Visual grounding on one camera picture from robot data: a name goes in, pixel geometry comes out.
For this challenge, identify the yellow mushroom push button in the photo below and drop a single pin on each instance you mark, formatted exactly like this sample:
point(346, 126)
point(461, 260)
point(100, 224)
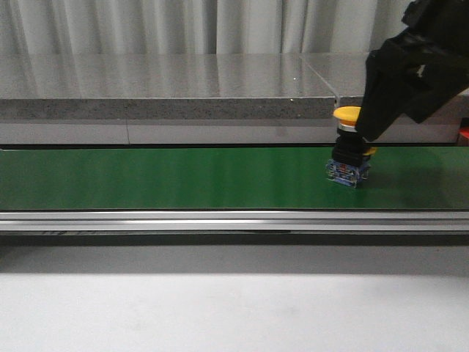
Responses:
point(350, 157)

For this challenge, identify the aluminium conveyor side rail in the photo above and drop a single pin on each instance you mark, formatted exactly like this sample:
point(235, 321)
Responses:
point(345, 221)

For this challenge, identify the green conveyor belt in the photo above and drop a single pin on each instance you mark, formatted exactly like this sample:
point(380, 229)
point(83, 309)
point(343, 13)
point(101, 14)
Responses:
point(228, 178)

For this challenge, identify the grey stone slab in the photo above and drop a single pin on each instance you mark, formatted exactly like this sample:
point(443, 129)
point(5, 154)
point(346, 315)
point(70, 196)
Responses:
point(345, 73)
point(161, 87)

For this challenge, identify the grey curtain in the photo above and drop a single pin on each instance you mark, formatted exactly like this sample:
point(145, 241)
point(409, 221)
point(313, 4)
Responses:
point(197, 27)

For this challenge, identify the red object at right edge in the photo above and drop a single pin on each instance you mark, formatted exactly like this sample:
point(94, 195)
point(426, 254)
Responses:
point(463, 137)

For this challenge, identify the grey stone slab left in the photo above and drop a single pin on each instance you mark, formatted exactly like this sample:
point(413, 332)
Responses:
point(161, 87)

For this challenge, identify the grey stone slab right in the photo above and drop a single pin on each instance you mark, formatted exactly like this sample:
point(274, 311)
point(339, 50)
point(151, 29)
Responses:
point(345, 73)

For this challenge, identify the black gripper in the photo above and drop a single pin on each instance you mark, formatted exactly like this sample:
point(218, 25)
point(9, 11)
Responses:
point(418, 71)

